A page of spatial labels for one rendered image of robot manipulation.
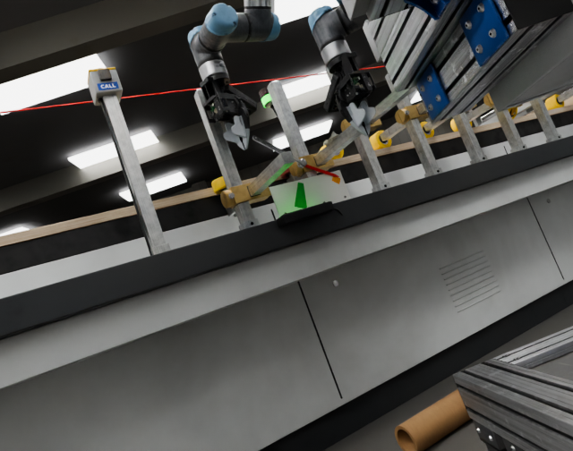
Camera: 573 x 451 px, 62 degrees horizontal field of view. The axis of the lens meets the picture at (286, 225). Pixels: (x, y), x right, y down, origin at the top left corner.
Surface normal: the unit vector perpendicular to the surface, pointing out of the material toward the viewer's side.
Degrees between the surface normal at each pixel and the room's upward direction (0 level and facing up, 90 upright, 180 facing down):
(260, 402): 90
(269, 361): 90
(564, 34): 90
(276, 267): 90
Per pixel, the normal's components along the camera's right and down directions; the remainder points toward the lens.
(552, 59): -0.94, 0.34
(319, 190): 0.41, -0.28
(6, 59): 0.04, -0.15
